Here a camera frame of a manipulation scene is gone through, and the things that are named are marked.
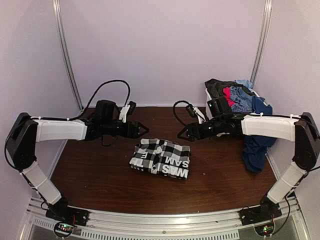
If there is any blue patterned garment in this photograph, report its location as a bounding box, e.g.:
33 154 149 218
229 86 253 113

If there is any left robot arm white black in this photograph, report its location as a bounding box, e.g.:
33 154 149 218
4 100 149 222

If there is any right aluminium corner post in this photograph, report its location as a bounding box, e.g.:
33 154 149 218
250 0 273 85

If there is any white plastic laundry bin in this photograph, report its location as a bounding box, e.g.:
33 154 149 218
206 87 256 119

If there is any black cable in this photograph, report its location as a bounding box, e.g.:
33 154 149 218
172 100 193 127
74 79 132 121

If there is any dark grey garment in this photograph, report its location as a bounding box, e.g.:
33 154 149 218
204 78 235 99

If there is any black white plaid shirt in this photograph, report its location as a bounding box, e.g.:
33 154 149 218
129 138 191 180

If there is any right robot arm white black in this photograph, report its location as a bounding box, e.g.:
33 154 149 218
177 96 320 224

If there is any aluminium corner post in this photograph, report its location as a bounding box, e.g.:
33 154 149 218
52 0 84 111
250 0 273 85

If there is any right black cable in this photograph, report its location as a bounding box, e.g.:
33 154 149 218
172 100 193 127

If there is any light blue garment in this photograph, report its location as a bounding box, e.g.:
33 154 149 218
234 79 254 92

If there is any left black cable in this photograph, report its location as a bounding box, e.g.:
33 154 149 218
74 79 132 121

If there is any red pink garment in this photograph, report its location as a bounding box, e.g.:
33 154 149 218
222 87 235 107

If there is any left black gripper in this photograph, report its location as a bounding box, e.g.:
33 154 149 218
102 120 149 140

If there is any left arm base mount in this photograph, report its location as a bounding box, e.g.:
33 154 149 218
42 195 89 240

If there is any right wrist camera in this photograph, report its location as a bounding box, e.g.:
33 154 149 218
186 104 206 124

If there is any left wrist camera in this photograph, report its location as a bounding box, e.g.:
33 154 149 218
118 101 136 123

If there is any aluminium front rail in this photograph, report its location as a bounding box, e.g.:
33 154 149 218
17 197 310 240

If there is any navy blue garment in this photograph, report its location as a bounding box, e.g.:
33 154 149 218
241 96 277 174

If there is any left aluminium corner post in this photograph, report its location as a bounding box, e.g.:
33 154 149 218
52 0 84 111

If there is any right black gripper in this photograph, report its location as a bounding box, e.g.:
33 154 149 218
177 117 224 143

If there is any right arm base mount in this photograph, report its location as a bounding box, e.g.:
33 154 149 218
238 196 282 237

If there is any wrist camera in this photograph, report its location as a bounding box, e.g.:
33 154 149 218
118 101 136 123
186 104 206 124

